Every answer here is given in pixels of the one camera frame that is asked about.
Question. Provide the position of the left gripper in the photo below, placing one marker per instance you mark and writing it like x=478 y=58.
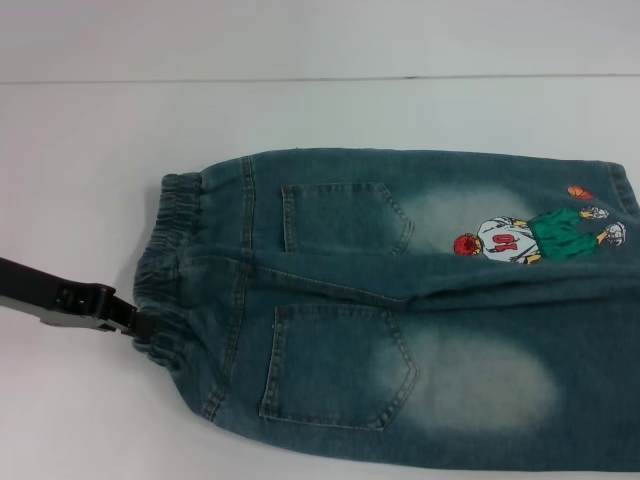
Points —
x=55 y=295

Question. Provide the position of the blue denim shorts cartoon print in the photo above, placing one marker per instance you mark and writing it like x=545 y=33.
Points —
x=325 y=350

